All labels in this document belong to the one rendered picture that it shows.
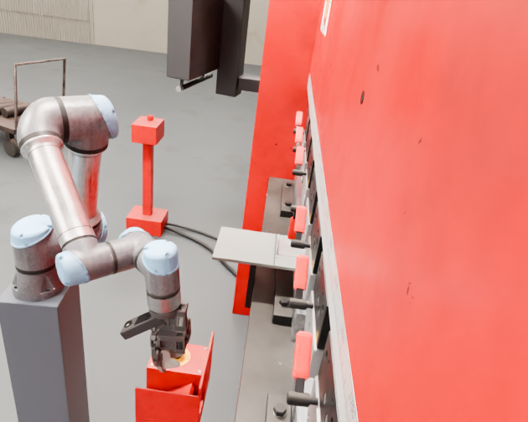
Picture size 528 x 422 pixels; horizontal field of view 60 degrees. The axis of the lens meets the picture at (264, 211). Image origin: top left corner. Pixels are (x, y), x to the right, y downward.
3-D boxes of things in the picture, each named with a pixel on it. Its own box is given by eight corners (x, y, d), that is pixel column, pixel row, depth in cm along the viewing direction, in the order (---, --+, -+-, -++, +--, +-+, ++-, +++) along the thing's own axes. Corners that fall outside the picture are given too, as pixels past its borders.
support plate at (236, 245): (220, 229, 146) (221, 226, 146) (301, 240, 146) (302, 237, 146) (211, 259, 130) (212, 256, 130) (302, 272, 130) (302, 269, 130)
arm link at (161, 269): (166, 233, 102) (185, 249, 96) (168, 273, 107) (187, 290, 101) (133, 243, 97) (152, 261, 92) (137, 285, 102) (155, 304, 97)
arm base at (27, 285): (2, 299, 136) (-3, 271, 132) (25, 270, 149) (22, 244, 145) (54, 303, 137) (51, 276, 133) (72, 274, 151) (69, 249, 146)
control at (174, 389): (156, 369, 134) (157, 322, 126) (209, 377, 134) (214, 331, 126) (135, 429, 117) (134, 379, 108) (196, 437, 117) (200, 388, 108)
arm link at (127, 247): (100, 232, 104) (120, 253, 96) (145, 221, 110) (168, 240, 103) (102, 261, 107) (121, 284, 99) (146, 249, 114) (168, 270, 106)
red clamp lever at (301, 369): (294, 329, 63) (287, 404, 59) (323, 333, 63) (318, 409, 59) (293, 331, 65) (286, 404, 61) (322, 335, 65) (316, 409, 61)
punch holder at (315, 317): (304, 322, 86) (319, 250, 79) (348, 329, 86) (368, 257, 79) (305, 385, 73) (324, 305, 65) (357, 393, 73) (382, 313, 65)
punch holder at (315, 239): (302, 264, 104) (315, 200, 97) (339, 269, 104) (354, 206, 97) (303, 306, 91) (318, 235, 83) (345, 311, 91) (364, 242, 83)
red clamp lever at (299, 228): (295, 203, 99) (291, 245, 95) (313, 206, 99) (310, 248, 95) (294, 206, 100) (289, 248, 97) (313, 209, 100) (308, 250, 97)
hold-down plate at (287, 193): (282, 187, 210) (282, 180, 209) (292, 187, 210) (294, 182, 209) (279, 216, 184) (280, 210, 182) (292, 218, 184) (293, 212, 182)
